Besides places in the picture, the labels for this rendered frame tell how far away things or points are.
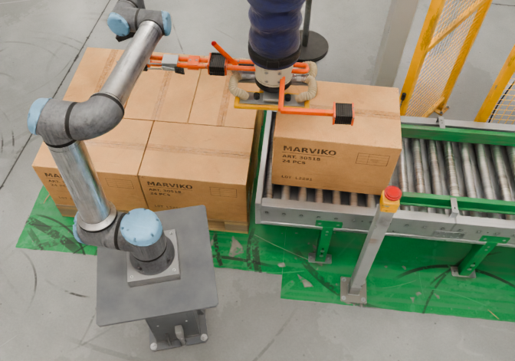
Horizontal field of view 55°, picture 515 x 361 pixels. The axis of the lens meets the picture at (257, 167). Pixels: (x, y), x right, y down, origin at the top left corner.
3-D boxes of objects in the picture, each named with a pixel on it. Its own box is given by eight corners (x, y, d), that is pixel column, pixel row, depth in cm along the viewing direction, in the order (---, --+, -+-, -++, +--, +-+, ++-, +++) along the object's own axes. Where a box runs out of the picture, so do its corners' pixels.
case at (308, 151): (382, 137, 282) (398, 87, 249) (384, 195, 258) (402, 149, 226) (278, 127, 286) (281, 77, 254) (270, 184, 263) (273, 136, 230)
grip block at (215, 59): (228, 61, 224) (227, 51, 219) (226, 77, 218) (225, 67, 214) (211, 60, 225) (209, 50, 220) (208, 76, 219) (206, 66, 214)
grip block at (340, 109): (352, 110, 205) (353, 102, 201) (352, 126, 200) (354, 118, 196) (332, 109, 206) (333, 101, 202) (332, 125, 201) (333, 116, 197)
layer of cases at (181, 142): (264, 102, 354) (264, 60, 321) (247, 221, 295) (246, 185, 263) (102, 90, 361) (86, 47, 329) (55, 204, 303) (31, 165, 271)
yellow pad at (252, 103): (309, 96, 225) (310, 89, 221) (309, 113, 219) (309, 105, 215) (236, 93, 227) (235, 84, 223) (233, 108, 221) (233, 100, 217)
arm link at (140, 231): (160, 264, 197) (152, 243, 183) (119, 257, 199) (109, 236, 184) (171, 231, 206) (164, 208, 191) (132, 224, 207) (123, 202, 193)
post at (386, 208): (359, 285, 287) (398, 191, 206) (359, 296, 283) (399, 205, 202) (347, 283, 287) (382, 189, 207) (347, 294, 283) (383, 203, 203)
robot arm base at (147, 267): (179, 267, 206) (175, 257, 198) (135, 281, 203) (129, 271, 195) (168, 229, 217) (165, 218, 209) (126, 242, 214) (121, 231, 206)
